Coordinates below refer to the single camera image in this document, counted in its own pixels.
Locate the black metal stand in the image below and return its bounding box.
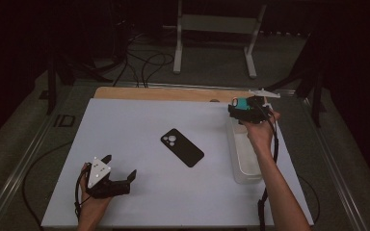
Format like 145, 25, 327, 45
39, 57, 114, 116
259, 32, 328, 129

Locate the long black floor cable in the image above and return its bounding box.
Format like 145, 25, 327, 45
297, 174, 321, 226
21, 141, 78, 227

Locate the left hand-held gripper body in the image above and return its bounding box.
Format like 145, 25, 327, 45
85, 156, 131, 199

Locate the metal floor rail frame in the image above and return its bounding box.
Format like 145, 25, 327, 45
0, 80, 370, 231

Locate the wooden table board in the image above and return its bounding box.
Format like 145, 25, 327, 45
93, 86, 254, 104

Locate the white metal stand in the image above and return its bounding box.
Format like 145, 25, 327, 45
172, 0, 268, 80

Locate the right hand-held gripper cable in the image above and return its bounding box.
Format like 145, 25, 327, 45
257, 102, 280, 231

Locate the person's right hand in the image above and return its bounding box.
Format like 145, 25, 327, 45
240, 110, 281, 155

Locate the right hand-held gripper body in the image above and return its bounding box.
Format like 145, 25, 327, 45
242, 89, 281, 124

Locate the black looped floor cable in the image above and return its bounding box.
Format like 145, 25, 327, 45
112, 32, 175, 89

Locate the black phone case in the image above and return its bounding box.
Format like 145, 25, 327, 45
160, 128, 205, 168

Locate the white plastic bin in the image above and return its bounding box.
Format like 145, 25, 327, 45
225, 109, 273, 185

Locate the left hand-held gripper cable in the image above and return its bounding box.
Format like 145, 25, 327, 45
74, 167, 93, 221

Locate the person's left hand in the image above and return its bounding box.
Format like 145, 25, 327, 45
78, 162, 114, 219

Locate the hand-held gripper cable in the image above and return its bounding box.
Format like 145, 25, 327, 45
257, 102, 280, 231
74, 167, 93, 221

